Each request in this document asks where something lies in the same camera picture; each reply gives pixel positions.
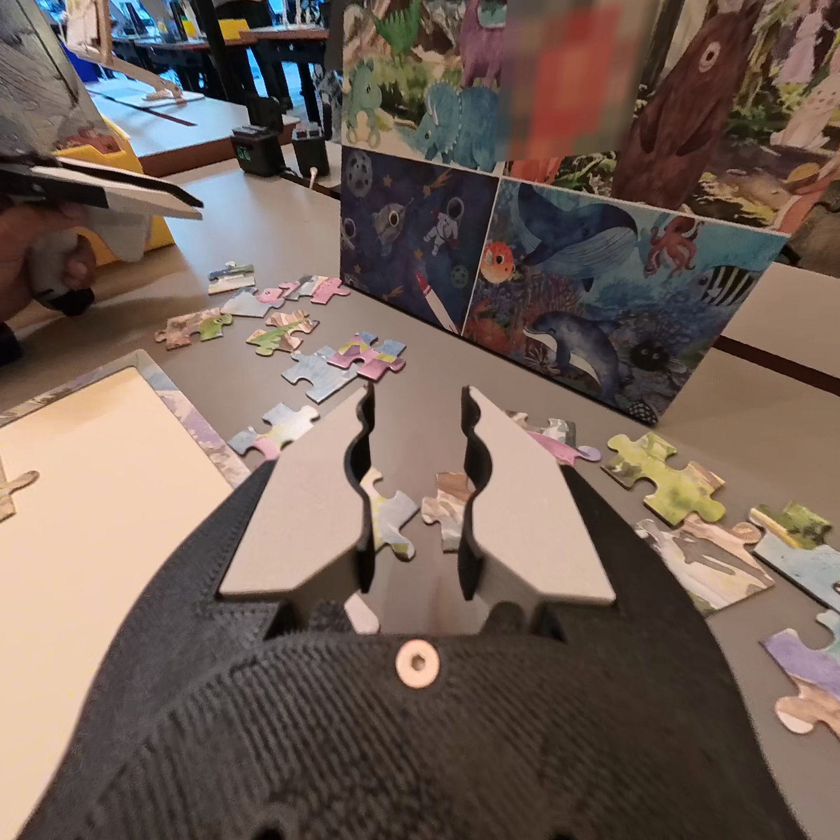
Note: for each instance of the illustrated puzzle box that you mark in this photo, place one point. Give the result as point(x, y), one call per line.
point(577, 275)

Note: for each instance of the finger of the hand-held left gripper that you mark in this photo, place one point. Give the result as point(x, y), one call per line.
point(154, 207)
point(131, 182)

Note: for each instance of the puzzle pieces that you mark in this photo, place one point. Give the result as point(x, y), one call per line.
point(663, 472)

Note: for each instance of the black power adapter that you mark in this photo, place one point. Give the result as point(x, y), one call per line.
point(308, 154)

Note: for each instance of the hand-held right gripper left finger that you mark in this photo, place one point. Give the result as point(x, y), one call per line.
point(302, 518)

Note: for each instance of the large yellow plastic bin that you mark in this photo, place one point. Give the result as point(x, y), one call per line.
point(138, 243)

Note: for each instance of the assembled dinosaur puzzle section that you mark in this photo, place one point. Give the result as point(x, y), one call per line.
point(13, 492)

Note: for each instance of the black charger with green display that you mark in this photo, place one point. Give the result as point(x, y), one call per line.
point(256, 154)

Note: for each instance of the person's left hand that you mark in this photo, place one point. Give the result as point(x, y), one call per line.
point(16, 262)

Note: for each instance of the green dinosaur head puzzle piece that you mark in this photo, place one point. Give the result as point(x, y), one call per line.
point(197, 328)

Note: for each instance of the white puzzle frame tray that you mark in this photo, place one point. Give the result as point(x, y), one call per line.
point(98, 492)

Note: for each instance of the person's left forearm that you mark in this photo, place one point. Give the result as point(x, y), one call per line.
point(10, 344)

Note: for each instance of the wooden work table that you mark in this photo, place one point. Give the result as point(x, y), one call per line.
point(295, 38)

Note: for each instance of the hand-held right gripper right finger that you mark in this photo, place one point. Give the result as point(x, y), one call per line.
point(538, 525)

